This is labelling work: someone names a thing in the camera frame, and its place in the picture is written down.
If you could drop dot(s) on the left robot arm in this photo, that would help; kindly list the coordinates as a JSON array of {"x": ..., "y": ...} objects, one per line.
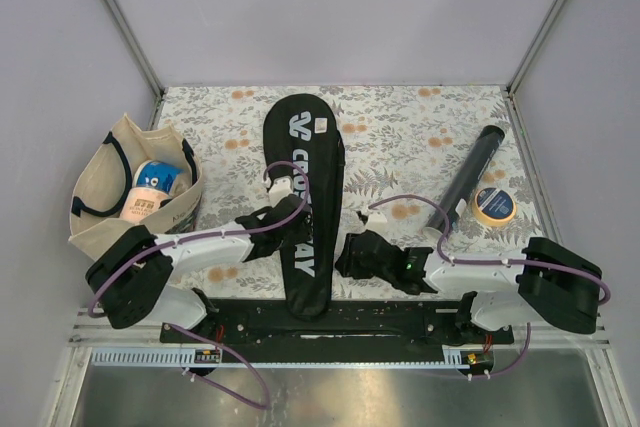
[{"x": 131, "y": 279}]

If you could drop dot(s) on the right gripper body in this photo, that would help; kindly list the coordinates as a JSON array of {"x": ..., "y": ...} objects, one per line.
[{"x": 364, "y": 272}]

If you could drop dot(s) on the floral table mat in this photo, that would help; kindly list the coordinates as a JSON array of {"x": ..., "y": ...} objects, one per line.
[{"x": 404, "y": 145}]

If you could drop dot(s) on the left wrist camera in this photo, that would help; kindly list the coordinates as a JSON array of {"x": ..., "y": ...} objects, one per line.
[{"x": 280, "y": 188}]

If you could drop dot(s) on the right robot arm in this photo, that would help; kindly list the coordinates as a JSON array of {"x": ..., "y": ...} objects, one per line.
[{"x": 542, "y": 282}]

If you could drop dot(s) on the beige canvas tote bag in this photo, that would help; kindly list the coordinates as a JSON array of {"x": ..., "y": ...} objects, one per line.
[{"x": 99, "y": 196}]

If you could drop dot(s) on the left aluminium frame post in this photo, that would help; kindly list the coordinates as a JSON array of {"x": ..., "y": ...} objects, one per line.
[{"x": 134, "y": 47}]

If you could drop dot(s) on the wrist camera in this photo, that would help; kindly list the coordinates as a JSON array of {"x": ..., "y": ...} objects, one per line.
[
  {"x": 372, "y": 220},
  {"x": 280, "y": 188}
]

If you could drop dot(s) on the pink labelled jar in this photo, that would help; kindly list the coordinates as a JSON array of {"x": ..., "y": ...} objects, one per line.
[{"x": 140, "y": 203}]

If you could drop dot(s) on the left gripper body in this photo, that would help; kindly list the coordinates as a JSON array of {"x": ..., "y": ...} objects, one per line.
[{"x": 301, "y": 235}]

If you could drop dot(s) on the blue white can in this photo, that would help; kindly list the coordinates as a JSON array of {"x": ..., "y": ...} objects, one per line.
[{"x": 157, "y": 175}]

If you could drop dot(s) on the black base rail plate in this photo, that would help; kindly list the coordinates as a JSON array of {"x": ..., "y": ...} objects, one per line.
[{"x": 405, "y": 331}]

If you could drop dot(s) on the right aluminium frame post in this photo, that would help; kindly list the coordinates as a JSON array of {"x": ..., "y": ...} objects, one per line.
[{"x": 542, "y": 33}]

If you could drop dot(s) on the aluminium frame post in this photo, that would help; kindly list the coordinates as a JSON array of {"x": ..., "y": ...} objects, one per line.
[
  {"x": 542, "y": 33},
  {"x": 134, "y": 47}
]

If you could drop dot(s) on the black shuttlecock tube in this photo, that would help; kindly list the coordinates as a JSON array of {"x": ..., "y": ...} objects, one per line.
[{"x": 458, "y": 194}]

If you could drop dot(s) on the masking tape roll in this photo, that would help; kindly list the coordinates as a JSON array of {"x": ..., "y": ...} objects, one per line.
[{"x": 493, "y": 207}]

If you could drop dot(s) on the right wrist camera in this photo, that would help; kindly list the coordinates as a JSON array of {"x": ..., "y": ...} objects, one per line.
[{"x": 372, "y": 220}]

